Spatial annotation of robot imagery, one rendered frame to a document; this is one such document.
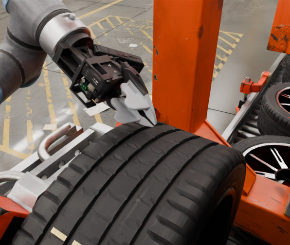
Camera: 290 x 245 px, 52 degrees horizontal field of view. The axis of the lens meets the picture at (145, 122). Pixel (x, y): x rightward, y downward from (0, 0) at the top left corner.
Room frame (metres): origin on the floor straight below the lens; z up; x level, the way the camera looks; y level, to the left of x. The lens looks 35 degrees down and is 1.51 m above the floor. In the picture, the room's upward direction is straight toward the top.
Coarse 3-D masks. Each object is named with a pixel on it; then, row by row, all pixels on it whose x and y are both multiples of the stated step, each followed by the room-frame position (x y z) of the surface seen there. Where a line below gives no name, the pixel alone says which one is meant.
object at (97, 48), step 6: (96, 48) 0.53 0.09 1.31; (102, 48) 0.54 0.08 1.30; (108, 48) 0.55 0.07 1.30; (96, 54) 0.52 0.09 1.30; (102, 54) 0.53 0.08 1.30; (108, 54) 0.53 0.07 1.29; (114, 54) 0.54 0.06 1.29; (120, 54) 0.55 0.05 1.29; (126, 54) 0.56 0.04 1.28; (132, 54) 0.58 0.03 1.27; (120, 60) 0.54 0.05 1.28; (126, 60) 0.55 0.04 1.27; (132, 60) 0.55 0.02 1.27; (138, 60) 0.57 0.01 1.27; (132, 66) 0.55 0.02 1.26; (138, 66) 0.56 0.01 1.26; (138, 72) 0.56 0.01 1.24
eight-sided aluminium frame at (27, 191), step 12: (84, 132) 0.52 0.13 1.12; (96, 132) 0.52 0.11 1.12; (72, 144) 0.48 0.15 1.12; (84, 144) 0.49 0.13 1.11; (60, 156) 0.44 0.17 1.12; (72, 156) 0.46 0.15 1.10; (36, 168) 0.41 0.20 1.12; (48, 168) 0.41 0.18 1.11; (60, 168) 0.41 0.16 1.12; (24, 180) 0.37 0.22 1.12; (36, 180) 0.37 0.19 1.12; (48, 180) 0.37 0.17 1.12; (12, 192) 0.36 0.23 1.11; (24, 192) 0.35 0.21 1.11; (36, 192) 0.35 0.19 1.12; (24, 204) 0.33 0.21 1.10
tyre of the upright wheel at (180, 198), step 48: (96, 144) 0.40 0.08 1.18; (144, 144) 0.41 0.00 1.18; (192, 144) 0.42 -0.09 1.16; (48, 192) 0.31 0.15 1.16; (96, 192) 0.30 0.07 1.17; (144, 192) 0.30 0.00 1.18; (192, 192) 0.29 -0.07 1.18; (240, 192) 0.52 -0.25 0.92; (48, 240) 0.25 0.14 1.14; (96, 240) 0.24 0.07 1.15; (144, 240) 0.23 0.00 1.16; (192, 240) 0.25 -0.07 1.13
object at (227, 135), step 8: (280, 56) 2.69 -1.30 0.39; (280, 64) 2.67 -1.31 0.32; (272, 72) 2.34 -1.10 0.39; (264, 88) 2.19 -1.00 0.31; (256, 96) 1.93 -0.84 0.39; (248, 104) 1.82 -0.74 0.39; (240, 112) 1.71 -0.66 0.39; (248, 112) 1.83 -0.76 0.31; (240, 120) 1.62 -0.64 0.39; (232, 128) 1.52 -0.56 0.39; (224, 136) 1.44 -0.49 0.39; (232, 136) 1.54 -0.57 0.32
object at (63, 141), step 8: (80, 128) 0.72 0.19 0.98; (64, 136) 0.68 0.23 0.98; (72, 136) 0.69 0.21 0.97; (56, 144) 0.65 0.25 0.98; (64, 144) 0.66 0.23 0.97; (48, 152) 0.61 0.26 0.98; (24, 160) 0.58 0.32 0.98; (32, 160) 0.58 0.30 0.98; (40, 160) 0.59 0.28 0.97; (16, 168) 0.55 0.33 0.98; (24, 168) 0.55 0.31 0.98; (32, 168) 0.57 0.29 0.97; (0, 184) 0.50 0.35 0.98; (8, 184) 0.51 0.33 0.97; (0, 192) 0.49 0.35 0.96
